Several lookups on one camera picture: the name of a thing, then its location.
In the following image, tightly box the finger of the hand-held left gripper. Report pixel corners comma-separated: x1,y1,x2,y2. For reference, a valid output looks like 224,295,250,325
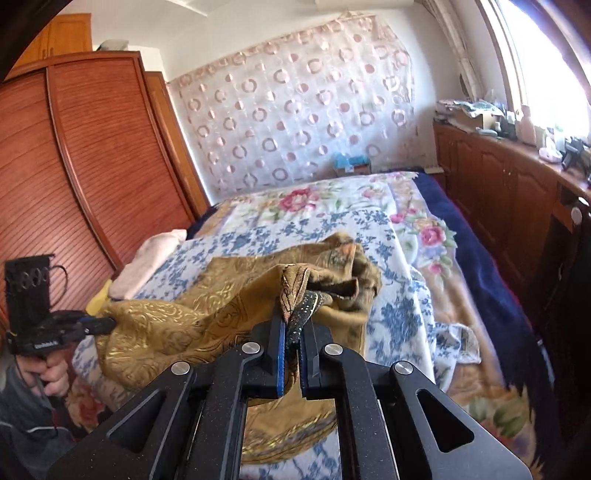
81,315,119,337

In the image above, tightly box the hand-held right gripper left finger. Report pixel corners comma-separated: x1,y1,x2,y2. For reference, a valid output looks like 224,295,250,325
46,318,289,480

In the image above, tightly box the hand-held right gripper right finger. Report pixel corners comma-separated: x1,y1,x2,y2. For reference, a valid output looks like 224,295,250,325
298,323,532,480

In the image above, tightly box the gold patterned blouse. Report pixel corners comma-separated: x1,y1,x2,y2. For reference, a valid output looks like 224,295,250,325
95,231,384,464

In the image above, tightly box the person's left forearm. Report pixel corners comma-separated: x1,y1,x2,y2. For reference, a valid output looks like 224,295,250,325
0,369,75,480

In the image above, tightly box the person's left hand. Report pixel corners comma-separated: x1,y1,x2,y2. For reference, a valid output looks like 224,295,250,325
21,352,71,400

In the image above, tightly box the yellow cloth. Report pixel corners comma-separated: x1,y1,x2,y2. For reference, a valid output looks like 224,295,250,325
85,279,116,315

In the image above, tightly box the pale folded towel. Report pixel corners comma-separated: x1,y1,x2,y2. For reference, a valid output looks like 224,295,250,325
111,228,188,298

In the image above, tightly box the white blue floral sheet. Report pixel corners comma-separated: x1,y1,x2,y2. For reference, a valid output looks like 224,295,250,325
69,208,481,480

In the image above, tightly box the reddish wooden slatted wardrobe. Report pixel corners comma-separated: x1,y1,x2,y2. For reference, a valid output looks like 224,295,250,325
0,51,211,356

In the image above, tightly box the cream pink floral blanket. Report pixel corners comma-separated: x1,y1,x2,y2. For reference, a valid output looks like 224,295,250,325
194,171,555,480

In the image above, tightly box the small blue box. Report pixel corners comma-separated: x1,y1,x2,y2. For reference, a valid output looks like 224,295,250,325
332,152,372,176

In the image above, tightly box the white curtain with pink circles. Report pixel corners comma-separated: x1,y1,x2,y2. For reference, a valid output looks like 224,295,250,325
166,14,416,204

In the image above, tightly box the light wooden upper cabinet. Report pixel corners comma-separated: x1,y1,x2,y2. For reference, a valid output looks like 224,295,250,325
9,13,93,70

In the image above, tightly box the low wooden cabinet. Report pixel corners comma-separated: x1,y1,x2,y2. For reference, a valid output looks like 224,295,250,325
431,117,591,370

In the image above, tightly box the clutter of small countertop things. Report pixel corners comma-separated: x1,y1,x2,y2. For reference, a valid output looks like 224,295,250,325
436,97,591,181

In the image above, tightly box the white lace window curtain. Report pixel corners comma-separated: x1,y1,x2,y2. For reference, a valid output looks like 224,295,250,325
422,0,483,100

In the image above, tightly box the bright window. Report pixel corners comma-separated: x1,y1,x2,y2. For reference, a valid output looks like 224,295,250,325
475,0,591,134

